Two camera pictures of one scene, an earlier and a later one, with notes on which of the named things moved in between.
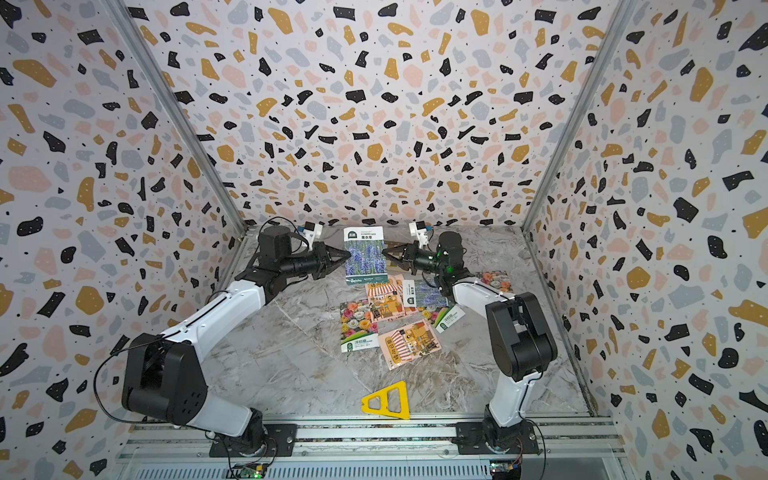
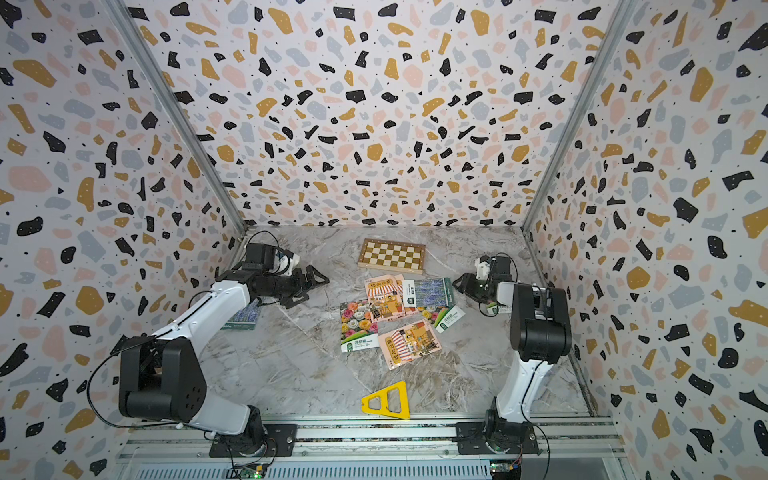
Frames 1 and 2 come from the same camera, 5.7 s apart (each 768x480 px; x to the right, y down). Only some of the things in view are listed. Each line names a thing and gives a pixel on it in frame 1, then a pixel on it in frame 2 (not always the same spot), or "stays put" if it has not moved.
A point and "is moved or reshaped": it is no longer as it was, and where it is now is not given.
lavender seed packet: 366,263 is moved or reshaped
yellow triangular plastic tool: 383,396 stays put
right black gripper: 410,260 → 467,285
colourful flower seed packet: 443,316 stays put
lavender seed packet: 418,294 stays put
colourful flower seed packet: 358,331 stays put
